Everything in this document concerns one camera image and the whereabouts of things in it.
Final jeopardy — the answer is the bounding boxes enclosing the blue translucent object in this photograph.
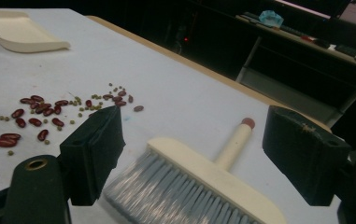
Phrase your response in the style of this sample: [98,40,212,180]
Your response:
[258,9,285,28]

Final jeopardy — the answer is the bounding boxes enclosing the cream plastic dustpan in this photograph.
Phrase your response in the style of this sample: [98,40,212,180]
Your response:
[0,8,71,54]

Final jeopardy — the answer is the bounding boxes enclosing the white desk frame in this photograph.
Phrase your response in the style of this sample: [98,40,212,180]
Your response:
[235,12,356,125]

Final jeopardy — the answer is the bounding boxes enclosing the group of red kidney beans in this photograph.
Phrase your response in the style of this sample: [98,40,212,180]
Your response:
[0,90,145,148]

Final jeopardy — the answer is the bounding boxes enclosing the white table cover sheet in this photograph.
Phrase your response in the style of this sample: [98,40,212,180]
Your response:
[0,7,343,224]

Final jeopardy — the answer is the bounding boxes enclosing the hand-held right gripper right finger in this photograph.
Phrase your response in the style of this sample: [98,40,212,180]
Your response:
[261,104,352,207]

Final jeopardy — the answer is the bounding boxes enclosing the dark monitor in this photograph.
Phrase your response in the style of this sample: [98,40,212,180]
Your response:
[275,0,356,31]

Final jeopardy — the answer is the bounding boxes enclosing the wooden table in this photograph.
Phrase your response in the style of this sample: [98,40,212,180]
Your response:
[85,14,333,133]

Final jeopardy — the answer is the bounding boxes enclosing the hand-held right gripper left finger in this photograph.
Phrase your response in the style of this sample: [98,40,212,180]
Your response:
[59,105,127,207]

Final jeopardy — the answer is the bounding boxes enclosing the cream hand brush grey bristles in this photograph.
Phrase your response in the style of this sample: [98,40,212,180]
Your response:
[103,117,289,224]

